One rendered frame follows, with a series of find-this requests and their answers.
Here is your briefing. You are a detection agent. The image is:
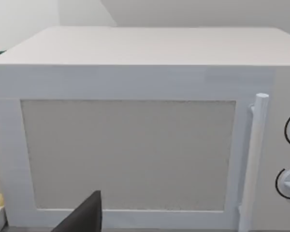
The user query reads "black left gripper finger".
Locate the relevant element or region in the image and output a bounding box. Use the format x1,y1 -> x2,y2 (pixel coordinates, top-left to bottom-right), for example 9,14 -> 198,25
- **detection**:
51,190 -> 104,232

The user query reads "pale microwave door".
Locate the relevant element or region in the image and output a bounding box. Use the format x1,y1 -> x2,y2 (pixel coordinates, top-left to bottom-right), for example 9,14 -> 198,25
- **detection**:
0,64 -> 276,232

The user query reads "pale microwave oven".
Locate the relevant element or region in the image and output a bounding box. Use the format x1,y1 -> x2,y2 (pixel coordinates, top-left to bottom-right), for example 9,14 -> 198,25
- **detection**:
0,26 -> 290,232

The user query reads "white microwave door handle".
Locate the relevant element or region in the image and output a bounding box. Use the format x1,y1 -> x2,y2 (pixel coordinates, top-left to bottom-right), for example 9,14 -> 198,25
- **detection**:
237,93 -> 269,232

